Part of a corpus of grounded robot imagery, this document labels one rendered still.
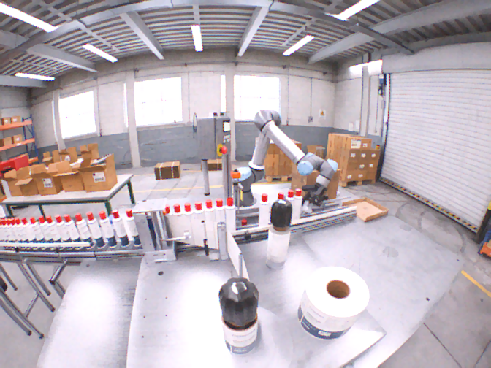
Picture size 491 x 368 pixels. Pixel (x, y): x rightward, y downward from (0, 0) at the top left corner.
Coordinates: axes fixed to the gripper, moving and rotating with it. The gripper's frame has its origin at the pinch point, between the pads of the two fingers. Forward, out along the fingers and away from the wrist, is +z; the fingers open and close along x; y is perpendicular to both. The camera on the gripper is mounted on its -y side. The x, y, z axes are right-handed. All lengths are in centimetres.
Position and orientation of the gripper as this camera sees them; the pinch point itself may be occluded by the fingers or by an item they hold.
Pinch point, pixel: (301, 212)
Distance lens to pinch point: 116.4
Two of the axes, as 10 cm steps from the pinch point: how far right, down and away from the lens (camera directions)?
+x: 8.3, 3.8, 4.0
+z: -4.8, 8.6, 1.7
